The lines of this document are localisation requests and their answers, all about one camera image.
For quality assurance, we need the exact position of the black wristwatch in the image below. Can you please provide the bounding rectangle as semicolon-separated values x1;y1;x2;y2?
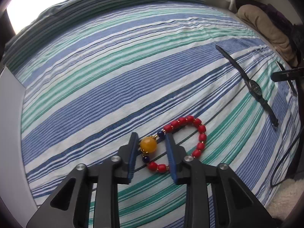
216;45;279;130

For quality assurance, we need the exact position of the beige cushion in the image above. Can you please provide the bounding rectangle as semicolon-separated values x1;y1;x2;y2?
236;5;298;67

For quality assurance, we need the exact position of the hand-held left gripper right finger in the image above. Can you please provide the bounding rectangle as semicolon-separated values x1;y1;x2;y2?
165;133;277;228

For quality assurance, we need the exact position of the white fluffy rug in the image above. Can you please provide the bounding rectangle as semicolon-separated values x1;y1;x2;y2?
269;178;304;220

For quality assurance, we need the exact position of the purple cloth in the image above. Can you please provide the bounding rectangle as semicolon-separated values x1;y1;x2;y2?
235;0;295;29

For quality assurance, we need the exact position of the white cardboard box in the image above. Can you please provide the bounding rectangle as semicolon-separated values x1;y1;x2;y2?
0;66;38;228

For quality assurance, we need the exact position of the red bead bracelet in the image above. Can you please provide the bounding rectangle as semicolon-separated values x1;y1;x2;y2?
140;116;207;171

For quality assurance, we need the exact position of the black cable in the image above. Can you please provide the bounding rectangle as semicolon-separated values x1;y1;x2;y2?
269;123;301;188

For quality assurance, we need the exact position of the thin dark strap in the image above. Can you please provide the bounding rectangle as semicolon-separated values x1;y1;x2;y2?
277;61;297;97

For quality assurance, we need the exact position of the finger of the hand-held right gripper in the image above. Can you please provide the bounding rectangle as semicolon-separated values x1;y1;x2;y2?
271;67;304;82

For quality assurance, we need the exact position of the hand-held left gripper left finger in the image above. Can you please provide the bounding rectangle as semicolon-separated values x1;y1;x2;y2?
26;132;139;228

